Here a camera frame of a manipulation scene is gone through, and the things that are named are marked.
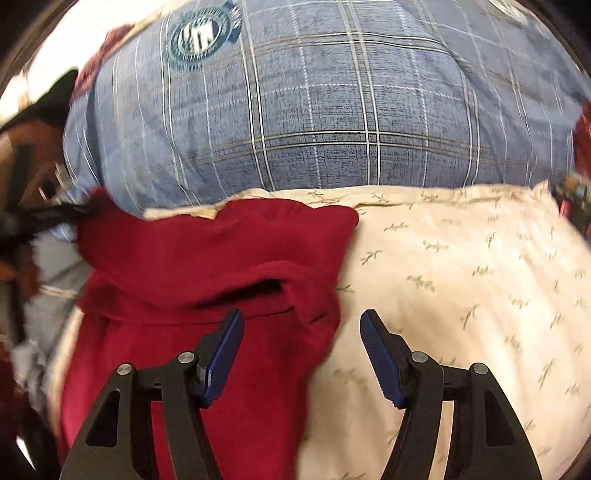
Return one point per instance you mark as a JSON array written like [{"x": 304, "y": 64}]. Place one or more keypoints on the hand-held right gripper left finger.
[{"x": 225, "y": 350}]

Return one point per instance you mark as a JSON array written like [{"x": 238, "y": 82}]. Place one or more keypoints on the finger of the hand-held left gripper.
[{"x": 60, "y": 213}]

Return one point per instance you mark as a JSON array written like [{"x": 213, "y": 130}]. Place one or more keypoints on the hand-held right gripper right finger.
[{"x": 379, "y": 355}]

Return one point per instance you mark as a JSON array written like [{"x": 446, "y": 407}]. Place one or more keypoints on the dark red garment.
[{"x": 184, "y": 258}]

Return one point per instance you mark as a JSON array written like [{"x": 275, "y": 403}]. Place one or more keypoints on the grey plaid bed sheet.
[{"x": 55, "y": 277}]

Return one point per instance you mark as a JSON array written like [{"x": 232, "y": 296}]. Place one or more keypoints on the cream leaf-patterned pillow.
[{"x": 461, "y": 277}]

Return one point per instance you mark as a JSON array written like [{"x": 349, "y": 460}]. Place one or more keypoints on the dark red patterned cloth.
[{"x": 104, "y": 60}]

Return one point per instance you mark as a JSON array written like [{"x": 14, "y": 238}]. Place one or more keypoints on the blue plaid quilt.
[{"x": 323, "y": 115}]

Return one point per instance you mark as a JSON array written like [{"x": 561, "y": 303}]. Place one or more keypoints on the red plastic bag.
[{"x": 584, "y": 129}]

